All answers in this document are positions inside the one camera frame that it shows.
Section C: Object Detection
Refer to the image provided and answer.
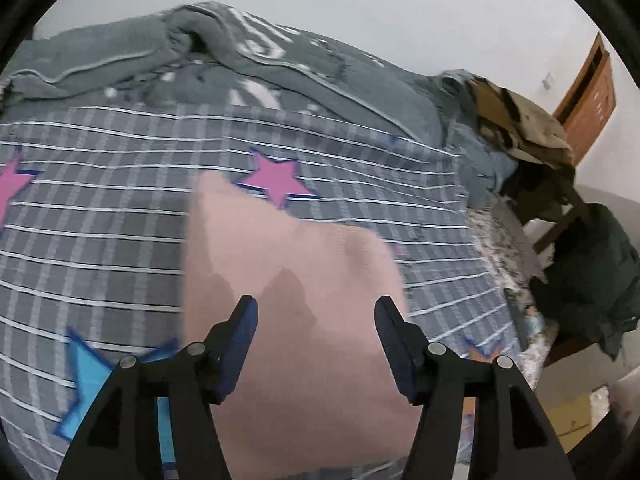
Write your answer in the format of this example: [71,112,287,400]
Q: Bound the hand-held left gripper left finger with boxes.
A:
[57,295,260,480]

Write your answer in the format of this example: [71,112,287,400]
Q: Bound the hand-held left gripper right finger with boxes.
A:
[374,296,576,480]

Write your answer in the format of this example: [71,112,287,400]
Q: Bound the pink small garment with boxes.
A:
[182,172,476,480]

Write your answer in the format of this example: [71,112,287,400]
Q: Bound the floral bed sheet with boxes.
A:
[467,205,561,396]

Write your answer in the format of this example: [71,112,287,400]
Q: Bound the grey checked star blanket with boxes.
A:
[0,87,526,480]

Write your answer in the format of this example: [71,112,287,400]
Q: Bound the cardboard box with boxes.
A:
[547,385,608,453]

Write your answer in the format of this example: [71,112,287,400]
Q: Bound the dark green jacket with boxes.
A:
[530,202,640,361]

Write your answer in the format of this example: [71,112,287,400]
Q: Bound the wooden chair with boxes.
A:
[502,160,593,256]

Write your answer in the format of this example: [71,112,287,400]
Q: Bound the leopard print cloth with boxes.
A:
[470,75,576,166]

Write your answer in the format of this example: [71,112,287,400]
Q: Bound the grey fleece blanket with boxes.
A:
[0,2,521,208]

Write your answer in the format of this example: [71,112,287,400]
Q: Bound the wooden door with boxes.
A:
[552,32,615,166]

